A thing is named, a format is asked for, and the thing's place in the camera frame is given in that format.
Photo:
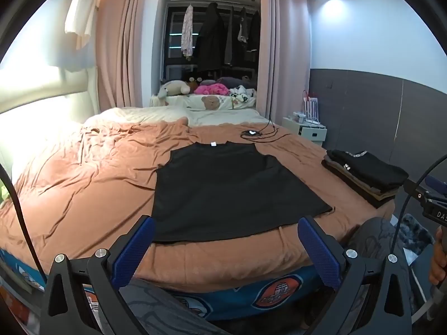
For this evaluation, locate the blue grey rug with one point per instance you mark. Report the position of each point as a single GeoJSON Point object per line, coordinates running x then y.
{"type": "Point", "coordinates": [415, 233]}

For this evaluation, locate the white hanging garment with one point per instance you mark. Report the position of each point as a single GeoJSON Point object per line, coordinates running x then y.
{"type": "Point", "coordinates": [82, 10]}

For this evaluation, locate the white two-drawer nightstand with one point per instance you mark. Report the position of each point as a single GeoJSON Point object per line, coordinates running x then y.
{"type": "Point", "coordinates": [307, 134]}

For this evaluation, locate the small black device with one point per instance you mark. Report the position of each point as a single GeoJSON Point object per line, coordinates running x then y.
{"type": "Point", "coordinates": [250, 133]}

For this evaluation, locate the bear print pillow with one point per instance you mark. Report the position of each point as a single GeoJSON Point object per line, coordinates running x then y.
{"type": "Point", "coordinates": [209, 102]}

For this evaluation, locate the dark hanging garments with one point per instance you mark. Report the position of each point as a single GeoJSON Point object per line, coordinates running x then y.
{"type": "Point", "coordinates": [249, 28]}

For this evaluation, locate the person's right hand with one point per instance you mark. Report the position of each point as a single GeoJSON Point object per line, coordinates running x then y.
{"type": "Point", "coordinates": [438, 268]}

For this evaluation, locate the brown bear plush toy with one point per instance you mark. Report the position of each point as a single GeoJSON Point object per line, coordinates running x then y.
{"type": "Point", "coordinates": [195, 83]}

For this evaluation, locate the floral hanging garment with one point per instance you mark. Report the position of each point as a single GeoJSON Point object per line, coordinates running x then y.
{"type": "Point", "coordinates": [187, 31]}

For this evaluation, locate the brown blanket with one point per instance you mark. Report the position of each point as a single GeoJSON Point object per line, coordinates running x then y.
{"type": "Point", "coordinates": [87, 188]}

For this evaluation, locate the black and white plush toy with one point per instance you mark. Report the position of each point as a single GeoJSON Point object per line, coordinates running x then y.
{"type": "Point", "coordinates": [242, 94]}

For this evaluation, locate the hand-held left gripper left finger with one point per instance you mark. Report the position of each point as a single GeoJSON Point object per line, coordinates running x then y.
{"type": "Point", "coordinates": [134, 251]}

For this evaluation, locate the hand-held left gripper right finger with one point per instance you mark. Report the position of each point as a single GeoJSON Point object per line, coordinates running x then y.
{"type": "Point", "coordinates": [319, 251]}

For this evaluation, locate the white padded headboard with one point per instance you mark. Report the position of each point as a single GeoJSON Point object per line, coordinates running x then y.
{"type": "Point", "coordinates": [42, 83]}

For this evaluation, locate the stack of folded clothes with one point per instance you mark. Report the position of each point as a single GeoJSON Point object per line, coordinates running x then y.
{"type": "Point", "coordinates": [366, 174]}

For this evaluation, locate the pink curtain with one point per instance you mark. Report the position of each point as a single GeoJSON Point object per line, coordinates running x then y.
{"type": "Point", "coordinates": [283, 49]}
{"type": "Point", "coordinates": [118, 42]}

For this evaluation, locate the blue printed bed sheet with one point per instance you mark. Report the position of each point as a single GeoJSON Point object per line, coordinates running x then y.
{"type": "Point", "coordinates": [279, 293]}

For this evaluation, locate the dark grey pillow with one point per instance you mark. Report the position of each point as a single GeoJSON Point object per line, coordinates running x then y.
{"type": "Point", "coordinates": [234, 82]}

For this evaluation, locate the pink cloth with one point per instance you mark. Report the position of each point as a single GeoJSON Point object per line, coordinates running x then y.
{"type": "Point", "coordinates": [211, 89]}

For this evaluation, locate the black hanging coat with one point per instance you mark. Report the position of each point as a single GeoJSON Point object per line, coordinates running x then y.
{"type": "Point", "coordinates": [209, 38]}

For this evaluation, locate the black sleeveless shirt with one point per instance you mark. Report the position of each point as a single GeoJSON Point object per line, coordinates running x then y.
{"type": "Point", "coordinates": [227, 188]}

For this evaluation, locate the cream bed sheet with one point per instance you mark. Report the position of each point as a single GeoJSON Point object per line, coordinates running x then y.
{"type": "Point", "coordinates": [139, 113]}

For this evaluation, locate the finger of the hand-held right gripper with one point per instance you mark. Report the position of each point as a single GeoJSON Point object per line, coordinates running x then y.
{"type": "Point", "coordinates": [414, 188]}

